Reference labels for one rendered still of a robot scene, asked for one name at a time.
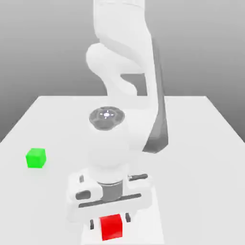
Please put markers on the small red cube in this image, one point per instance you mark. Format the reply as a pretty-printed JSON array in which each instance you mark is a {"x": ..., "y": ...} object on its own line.
[{"x": 112, "y": 227}]

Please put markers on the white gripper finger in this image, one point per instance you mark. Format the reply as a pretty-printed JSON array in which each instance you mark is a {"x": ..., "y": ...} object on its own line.
[
  {"x": 92, "y": 224},
  {"x": 127, "y": 217}
]

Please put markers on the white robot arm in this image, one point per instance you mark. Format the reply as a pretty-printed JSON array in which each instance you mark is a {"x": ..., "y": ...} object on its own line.
[{"x": 122, "y": 57}]

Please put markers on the small green cube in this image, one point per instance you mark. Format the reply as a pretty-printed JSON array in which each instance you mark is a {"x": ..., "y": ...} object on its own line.
[{"x": 36, "y": 158}]

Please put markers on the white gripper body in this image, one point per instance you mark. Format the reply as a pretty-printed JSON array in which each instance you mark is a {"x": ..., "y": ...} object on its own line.
[{"x": 134, "y": 203}]

